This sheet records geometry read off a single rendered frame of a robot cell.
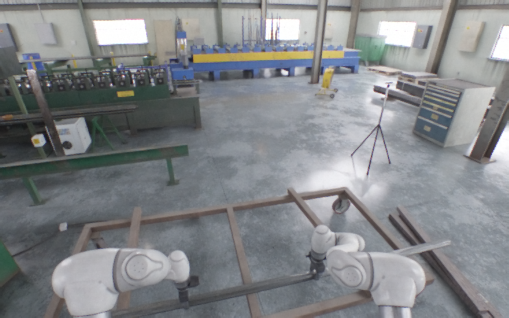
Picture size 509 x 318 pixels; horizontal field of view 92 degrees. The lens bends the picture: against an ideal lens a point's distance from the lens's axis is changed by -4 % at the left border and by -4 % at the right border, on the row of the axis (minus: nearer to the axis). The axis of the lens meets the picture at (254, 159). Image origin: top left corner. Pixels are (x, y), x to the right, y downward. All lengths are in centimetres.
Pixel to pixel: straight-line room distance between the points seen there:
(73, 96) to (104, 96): 47
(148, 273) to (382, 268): 76
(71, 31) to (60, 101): 909
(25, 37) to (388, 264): 1472
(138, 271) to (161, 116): 439
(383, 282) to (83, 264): 95
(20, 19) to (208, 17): 771
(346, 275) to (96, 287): 77
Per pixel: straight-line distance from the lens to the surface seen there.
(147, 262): 85
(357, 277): 98
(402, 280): 105
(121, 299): 199
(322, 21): 915
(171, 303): 171
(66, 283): 96
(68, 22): 1424
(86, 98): 519
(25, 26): 1480
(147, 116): 510
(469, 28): 1198
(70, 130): 471
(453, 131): 543
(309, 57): 1047
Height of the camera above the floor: 189
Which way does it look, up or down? 29 degrees down
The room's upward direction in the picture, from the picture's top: straight up
